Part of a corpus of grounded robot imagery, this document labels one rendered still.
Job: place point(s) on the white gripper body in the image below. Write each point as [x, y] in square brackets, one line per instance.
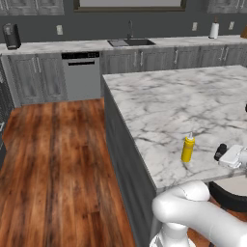
[231, 156]

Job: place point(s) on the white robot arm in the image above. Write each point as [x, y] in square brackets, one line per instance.
[199, 212]

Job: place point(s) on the yellow mustard bottle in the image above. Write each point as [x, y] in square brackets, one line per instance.
[187, 149]

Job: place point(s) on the black round stool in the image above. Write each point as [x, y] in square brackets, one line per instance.
[230, 193]

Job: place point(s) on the small black object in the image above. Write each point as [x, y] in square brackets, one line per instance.
[246, 107]

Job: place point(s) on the grey marble-top kitchen island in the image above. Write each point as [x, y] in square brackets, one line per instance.
[180, 106]

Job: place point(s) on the grey base cupboard run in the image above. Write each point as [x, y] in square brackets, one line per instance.
[173, 59]

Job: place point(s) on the brown wooden block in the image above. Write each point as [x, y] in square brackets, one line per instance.
[244, 32]

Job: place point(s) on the white paper towel roll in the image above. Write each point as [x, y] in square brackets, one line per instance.
[214, 29]

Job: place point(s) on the dark grey sink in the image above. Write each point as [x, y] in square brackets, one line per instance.
[133, 42]

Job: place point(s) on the dark tap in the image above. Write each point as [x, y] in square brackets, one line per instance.
[130, 29]

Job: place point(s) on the silver dishwasher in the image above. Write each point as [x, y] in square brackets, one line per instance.
[81, 77]

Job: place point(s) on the dark framed window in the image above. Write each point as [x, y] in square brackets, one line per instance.
[128, 4]

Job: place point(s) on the grey two-door base cupboard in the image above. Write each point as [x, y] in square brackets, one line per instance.
[37, 78]

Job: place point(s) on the dark grey tall appliance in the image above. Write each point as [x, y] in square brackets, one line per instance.
[5, 106]

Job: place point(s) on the black coffee machine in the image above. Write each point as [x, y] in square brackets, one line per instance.
[11, 36]

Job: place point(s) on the white wall outlet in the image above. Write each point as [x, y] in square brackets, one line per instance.
[194, 26]
[231, 25]
[59, 30]

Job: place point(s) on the grey wall cupboards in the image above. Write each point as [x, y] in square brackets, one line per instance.
[32, 7]
[226, 5]

